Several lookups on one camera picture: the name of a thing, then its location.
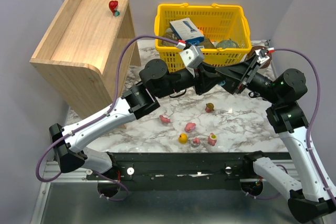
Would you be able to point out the blue white razor box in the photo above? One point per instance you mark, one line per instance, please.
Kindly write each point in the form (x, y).
(187, 31)

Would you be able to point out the pink green toy figure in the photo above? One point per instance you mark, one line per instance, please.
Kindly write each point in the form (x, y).
(212, 139)

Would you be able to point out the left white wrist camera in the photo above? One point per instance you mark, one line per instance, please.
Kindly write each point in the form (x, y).
(192, 57)

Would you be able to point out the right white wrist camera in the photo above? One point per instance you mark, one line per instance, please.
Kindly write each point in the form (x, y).
(264, 56)

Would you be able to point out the wooden shelf unit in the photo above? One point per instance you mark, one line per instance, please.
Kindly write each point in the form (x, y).
(86, 52)

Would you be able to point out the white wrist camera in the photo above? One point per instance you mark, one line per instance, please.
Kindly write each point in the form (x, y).
(192, 57)
(264, 56)

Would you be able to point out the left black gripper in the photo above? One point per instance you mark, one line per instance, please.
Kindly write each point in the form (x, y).
(198, 82)

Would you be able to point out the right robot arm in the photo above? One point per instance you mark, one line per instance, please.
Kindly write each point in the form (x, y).
(313, 196)

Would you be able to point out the grey cup brown lid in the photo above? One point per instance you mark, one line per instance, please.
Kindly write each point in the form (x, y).
(253, 52)

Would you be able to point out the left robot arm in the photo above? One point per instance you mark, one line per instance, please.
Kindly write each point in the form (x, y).
(70, 143)

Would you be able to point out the green round melon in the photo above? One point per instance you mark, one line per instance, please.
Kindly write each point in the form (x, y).
(228, 43)

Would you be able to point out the brown hat duck toy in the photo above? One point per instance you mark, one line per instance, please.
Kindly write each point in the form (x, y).
(209, 107)

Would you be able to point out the red haired mermaid toy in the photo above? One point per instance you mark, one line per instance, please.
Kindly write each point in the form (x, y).
(113, 6)

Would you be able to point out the pink pig toy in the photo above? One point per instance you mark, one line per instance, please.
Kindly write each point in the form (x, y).
(190, 127)

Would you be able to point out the black mounting rail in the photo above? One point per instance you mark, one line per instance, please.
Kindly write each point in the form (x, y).
(180, 171)

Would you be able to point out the brown paper package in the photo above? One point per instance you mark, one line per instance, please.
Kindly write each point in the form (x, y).
(205, 44)

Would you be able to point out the pink flamingo toy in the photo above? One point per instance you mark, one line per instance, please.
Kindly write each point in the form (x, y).
(164, 119)

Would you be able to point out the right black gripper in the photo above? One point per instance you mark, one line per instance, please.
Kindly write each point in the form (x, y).
(244, 76)

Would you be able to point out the yellow rubber duck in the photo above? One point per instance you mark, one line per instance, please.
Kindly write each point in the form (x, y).
(183, 138)

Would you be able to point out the small pink cupcake toy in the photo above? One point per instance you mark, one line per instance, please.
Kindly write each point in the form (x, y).
(195, 142)

